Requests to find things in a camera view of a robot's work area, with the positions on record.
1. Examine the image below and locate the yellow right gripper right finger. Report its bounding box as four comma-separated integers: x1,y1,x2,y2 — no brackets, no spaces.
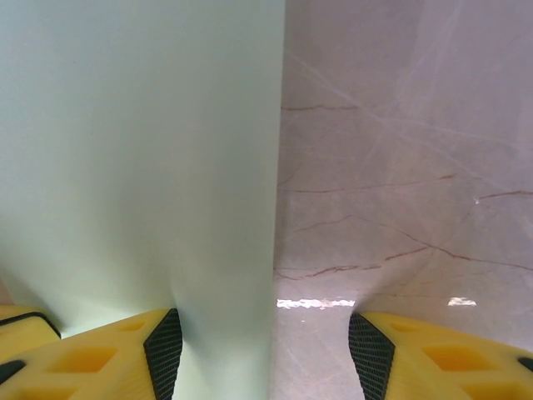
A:
347,310,533,400

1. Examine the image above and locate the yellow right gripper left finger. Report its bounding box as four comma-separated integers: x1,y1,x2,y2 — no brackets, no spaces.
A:
0,307,184,400

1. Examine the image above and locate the light green paper sheet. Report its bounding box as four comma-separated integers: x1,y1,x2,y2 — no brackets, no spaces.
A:
0,0,286,400

